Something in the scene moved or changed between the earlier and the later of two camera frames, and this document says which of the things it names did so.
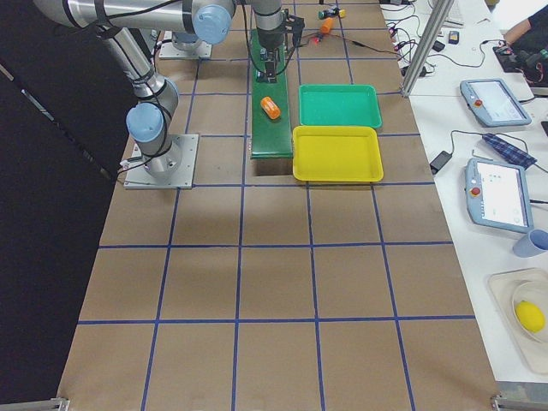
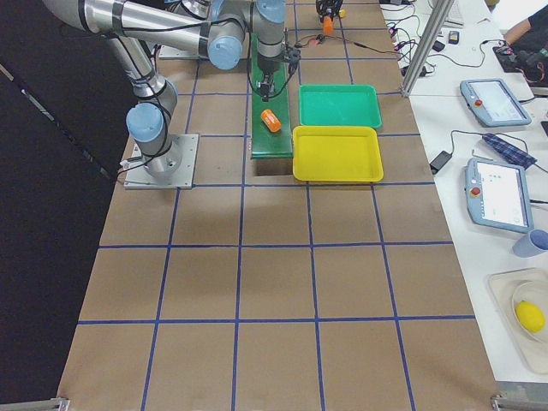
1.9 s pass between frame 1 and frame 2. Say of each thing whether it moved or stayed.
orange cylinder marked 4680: moved
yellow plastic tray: stayed
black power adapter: stayed
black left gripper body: moved
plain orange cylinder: stayed
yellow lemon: stayed
